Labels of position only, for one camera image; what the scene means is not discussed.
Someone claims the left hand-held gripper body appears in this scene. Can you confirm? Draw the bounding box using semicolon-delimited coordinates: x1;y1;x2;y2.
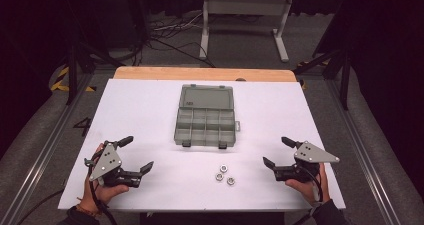
83;140;142;189

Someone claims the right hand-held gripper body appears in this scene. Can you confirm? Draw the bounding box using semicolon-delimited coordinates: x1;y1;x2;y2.
273;140;341;183

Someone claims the grey transparent compartment box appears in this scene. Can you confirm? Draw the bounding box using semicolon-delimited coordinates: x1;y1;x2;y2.
173;83;241;150

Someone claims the person's left hand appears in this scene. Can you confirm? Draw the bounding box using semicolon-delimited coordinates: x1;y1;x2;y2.
79;143;130;217

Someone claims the person's right hand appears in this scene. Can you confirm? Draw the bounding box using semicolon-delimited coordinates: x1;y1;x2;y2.
285;163;332;207

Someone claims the black tripod stand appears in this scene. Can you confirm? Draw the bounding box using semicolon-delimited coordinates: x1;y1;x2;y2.
64;39;127;106
293;48;354;111

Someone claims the yellow black floor tape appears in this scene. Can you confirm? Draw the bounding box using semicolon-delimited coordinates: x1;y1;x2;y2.
49;66;98;93

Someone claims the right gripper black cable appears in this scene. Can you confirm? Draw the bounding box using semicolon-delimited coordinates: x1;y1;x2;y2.
299;166;324;204

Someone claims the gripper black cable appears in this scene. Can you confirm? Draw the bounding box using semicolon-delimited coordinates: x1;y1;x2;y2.
83;157;118;225
299;166;324;204

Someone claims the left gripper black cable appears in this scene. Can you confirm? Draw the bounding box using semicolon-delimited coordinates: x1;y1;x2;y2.
83;157;118;225

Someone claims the aluminium floor rail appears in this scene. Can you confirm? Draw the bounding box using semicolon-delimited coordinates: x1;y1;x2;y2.
326;78;403;225
0;72;97;225

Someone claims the black floor cable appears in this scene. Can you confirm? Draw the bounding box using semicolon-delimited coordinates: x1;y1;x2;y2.
15;188;66;225

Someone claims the bundle of floor cables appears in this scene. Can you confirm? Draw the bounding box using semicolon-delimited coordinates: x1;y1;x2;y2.
146;11;218;68

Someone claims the white metal stand frame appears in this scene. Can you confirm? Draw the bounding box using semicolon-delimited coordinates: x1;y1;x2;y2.
198;0;295;63

